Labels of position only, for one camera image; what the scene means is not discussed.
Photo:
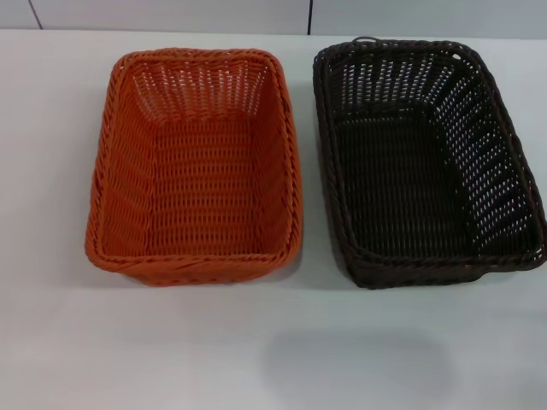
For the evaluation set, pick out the dark vertical background pole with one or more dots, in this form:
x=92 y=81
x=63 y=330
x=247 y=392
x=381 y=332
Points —
x=309 y=17

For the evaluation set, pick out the dark brown woven basket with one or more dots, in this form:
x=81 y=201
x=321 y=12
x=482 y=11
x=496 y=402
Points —
x=397 y=179

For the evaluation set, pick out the orange woven plastic basket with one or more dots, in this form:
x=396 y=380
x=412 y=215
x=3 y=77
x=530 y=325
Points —
x=196 y=179

